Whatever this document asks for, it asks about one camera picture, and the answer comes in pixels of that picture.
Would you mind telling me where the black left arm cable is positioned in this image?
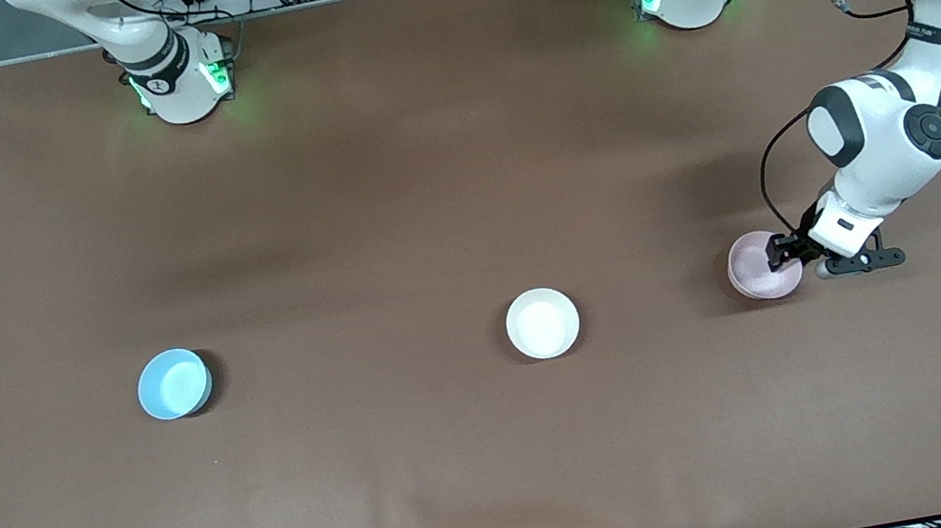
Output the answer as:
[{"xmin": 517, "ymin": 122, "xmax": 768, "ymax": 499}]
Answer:
[{"xmin": 727, "ymin": 0, "xmax": 941, "ymax": 241}]

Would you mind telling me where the white bowl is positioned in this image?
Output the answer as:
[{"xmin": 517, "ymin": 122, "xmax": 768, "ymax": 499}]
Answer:
[{"xmin": 501, "ymin": 282, "xmax": 586, "ymax": 366}]

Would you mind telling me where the pink bowl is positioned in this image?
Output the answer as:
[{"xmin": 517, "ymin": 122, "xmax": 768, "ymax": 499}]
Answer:
[{"xmin": 722, "ymin": 224, "xmax": 808, "ymax": 308}]

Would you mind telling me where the light blue bowl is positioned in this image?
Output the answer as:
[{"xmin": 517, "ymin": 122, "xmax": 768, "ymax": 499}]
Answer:
[{"xmin": 131, "ymin": 343, "xmax": 219, "ymax": 426}]

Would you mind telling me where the brown table mat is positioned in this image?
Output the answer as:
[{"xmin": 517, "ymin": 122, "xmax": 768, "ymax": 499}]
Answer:
[{"xmin": 0, "ymin": 0, "xmax": 941, "ymax": 528}]

